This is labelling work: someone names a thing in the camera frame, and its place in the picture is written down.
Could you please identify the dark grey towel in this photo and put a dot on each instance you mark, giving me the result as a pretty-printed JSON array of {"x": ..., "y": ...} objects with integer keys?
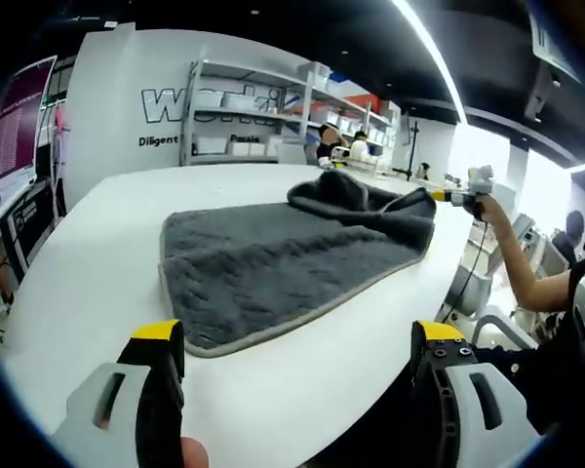
[{"x": 273, "y": 258}]

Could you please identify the person's right hand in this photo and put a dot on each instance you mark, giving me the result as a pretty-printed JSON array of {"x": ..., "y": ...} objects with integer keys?
[{"x": 490, "y": 210}]

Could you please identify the person's left hand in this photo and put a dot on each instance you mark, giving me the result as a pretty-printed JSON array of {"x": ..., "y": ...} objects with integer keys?
[{"x": 195, "y": 453}]

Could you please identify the black tripod stand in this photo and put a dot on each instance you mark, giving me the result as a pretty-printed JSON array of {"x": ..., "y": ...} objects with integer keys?
[{"x": 412, "y": 151}]

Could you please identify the grey chair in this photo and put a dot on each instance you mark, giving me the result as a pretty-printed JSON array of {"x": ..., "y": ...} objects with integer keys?
[{"x": 470, "y": 290}]

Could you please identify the person's black shirt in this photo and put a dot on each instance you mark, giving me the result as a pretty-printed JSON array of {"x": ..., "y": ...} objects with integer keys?
[{"x": 541, "y": 361}]

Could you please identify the long ceiling light strip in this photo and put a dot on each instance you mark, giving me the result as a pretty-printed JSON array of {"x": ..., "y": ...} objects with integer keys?
[{"x": 434, "y": 58}]

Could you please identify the white ceiling air conditioner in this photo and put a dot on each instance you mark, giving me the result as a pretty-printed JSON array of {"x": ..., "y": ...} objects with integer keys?
[{"x": 556, "y": 39}]

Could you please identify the grey metal storage shelf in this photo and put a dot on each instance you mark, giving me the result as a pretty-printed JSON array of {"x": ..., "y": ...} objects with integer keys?
[{"x": 273, "y": 117}]

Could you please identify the black side desk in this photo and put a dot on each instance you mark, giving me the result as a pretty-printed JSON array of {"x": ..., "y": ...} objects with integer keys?
[{"x": 29, "y": 219}]

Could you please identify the large display screen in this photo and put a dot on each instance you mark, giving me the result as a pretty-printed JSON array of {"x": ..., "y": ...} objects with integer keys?
[{"x": 14, "y": 131}]

